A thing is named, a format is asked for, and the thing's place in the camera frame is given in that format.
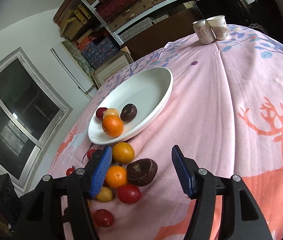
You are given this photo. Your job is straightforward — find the black speaker box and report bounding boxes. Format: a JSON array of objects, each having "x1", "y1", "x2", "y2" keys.
[{"x1": 0, "y1": 173, "x2": 23, "y2": 230}]

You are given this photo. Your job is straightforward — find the metal framed window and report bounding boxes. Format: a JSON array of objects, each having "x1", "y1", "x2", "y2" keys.
[{"x1": 0, "y1": 47, "x2": 73, "y2": 189}]

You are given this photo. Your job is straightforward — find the stack of patterned gift boxes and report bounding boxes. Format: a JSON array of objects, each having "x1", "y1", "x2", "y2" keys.
[{"x1": 78, "y1": 0, "x2": 207, "y2": 34}]

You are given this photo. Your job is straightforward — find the wire mesh cover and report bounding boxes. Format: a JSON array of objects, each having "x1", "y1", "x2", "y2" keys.
[{"x1": 248, "y1": 22, "x2": 268, "y2": 34}]

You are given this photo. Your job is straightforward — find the small tangerine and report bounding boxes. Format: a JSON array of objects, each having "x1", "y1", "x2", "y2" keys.
[{"x1": 105, "y1": 166, "x2": 128, "y2": 189}]

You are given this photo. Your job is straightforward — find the large orange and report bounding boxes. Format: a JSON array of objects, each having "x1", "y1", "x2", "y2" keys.
[
  {"x1": 112, "y1": 142, "x2": 135, "y2": 164},
  {"x1": 102, "y1": 115, "x2": 124, "y2": 137}
]

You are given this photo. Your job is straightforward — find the pink deer printed tablecloth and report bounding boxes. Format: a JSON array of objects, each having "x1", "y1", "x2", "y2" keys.
[{"x1": 48, "y1": 24, "x2": 283, "y2": 240}]

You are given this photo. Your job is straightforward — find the stack of blue patterned boxes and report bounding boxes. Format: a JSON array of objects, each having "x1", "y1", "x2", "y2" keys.
[{"x1": 78, "y1": 36, "x2": 119, "y2": 69}]

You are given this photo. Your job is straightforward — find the beige drink can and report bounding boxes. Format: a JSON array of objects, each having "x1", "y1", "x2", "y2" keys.
[{"x1": 193, "y1": 19, "x2": 214, "y2": 45}]

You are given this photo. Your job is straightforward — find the white metal shelf rack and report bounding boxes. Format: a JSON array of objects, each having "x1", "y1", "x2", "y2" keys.
[{"x1": 72, "y1": 0, "x2": 232, "y2": 47}]

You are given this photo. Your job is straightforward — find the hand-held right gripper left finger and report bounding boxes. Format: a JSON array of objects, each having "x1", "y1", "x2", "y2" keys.
[{"x1": 11, "y1": 146, "x2": 113, "y2": 240}]

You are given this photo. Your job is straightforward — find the woven straw basket boxes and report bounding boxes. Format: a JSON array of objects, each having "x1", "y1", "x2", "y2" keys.
[{"x1": 53, "y1": 4, "x2": 93, "y2": 40}]

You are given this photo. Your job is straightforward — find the dark brown mangosteen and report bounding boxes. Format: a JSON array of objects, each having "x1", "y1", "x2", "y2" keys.
[{"x1": 126, "y1": 158, "x2": 158, "y2": 187}]

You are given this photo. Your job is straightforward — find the wooden picture frame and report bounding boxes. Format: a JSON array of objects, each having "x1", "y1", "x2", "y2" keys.
[{"x1": 91, "y1": 46, "x2": 134, "y2": 88}]

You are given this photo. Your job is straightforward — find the white leaning board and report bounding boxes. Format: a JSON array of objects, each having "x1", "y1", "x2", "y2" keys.
[{"x1": 51, "y1": 41, "x2": 97, "y2": 93}]

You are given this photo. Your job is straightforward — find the small yellow fruit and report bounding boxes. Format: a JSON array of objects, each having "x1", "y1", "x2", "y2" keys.
[
  {"x1": 103, "y1": 108, "x2": 120, "y2": 120},
  {"x1": 96, "y1": 187, "x2": 113, "y2": 203}
]

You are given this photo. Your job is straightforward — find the dark purple passion fruit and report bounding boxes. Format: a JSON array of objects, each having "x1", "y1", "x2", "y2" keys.
[{"x1": 120, "y1": 103, "x2": 138, "y2": 122}]

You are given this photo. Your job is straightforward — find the white oval plate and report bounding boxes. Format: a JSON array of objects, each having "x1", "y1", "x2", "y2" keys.
[{"x1": 88, "y1": 67, "x2": 173, "y2": 145}]

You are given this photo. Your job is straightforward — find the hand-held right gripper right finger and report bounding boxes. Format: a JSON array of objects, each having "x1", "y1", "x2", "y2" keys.
[{"x1": 171, "y1": 145, "x2": 276, "y2": 240}]

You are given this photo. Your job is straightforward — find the white paper cup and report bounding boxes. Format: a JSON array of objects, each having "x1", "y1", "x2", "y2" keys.
[{"x1": 206, "y1": 15, "x2": 230, "y2": 41}]

